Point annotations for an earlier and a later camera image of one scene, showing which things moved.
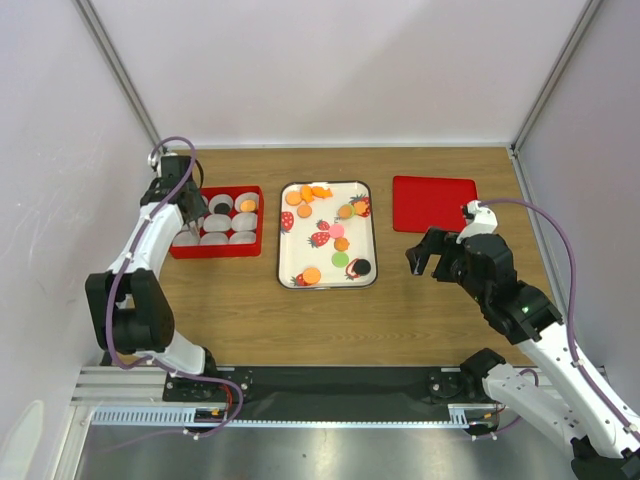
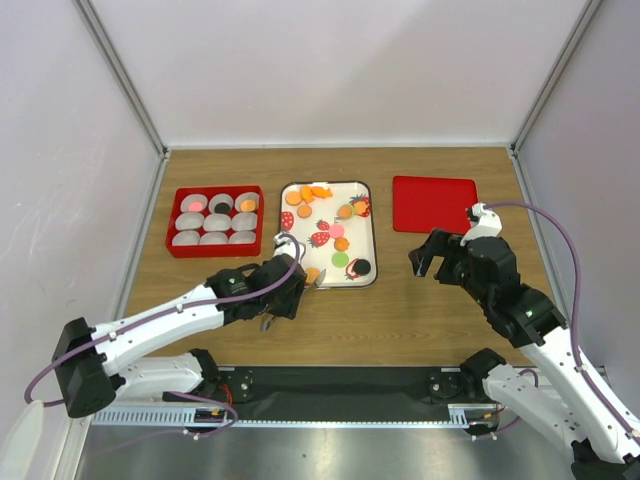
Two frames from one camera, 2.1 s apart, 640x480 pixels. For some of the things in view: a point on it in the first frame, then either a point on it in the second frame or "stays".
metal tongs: x=197 y=232 to x=269 y=318
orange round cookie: x=311 y=276 stays
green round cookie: x=340 y=259 stays
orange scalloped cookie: x=341 y=244 stays
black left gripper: x=199 y=204 to x=288 y=308
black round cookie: x=222 y=208 stays
